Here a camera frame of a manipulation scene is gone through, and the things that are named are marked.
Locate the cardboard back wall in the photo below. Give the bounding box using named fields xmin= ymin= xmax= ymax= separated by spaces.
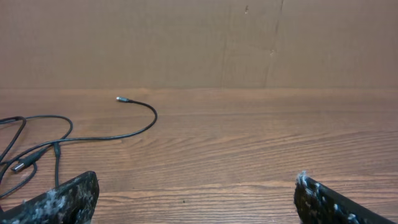
xmin=1 ymin=0 xmax=397 ymax=88

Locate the black usb-a cable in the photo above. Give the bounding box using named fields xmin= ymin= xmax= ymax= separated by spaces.
xmin=0 ymin=114 xmax=74 ymax=200

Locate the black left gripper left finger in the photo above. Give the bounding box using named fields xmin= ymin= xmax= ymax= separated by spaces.
xmin=1 ymin=171 xmax=100 ymax=224

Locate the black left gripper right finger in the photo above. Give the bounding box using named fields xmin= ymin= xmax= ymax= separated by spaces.
xmin=294 ymin=171 xmax=395 ymax=224

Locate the long black usb cable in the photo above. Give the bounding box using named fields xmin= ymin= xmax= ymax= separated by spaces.
xmin=0 ymin=96 xmax=159 ymax=184

